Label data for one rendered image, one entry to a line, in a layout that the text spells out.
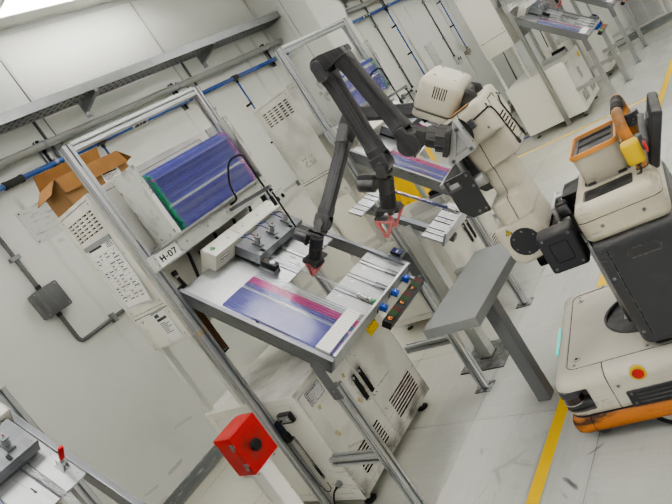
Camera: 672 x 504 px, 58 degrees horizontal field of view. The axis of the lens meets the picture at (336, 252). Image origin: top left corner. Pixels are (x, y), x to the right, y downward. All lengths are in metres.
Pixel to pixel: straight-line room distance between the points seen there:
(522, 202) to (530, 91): 4.74
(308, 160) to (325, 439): 1.77
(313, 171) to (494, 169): 1.75
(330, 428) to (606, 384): 1.08
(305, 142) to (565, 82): 3.70
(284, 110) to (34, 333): 1.90
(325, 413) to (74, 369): 1.75
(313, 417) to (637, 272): 1.32
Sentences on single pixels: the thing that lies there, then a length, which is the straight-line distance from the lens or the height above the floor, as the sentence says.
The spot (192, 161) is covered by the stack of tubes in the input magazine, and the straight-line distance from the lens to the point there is 2.67.
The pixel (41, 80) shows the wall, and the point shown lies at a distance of 4.42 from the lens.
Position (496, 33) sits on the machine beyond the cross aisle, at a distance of 6.77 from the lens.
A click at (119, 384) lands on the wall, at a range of 3.92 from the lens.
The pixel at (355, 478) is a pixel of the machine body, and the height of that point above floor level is 0.16.
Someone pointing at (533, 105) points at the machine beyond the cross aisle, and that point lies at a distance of 6.86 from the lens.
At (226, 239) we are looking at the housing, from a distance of 2.64.
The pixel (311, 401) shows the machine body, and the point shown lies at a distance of 2.52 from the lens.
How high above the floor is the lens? 1.45
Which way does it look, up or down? 11 degrees down
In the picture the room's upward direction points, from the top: 34 degrees counter-clockwise
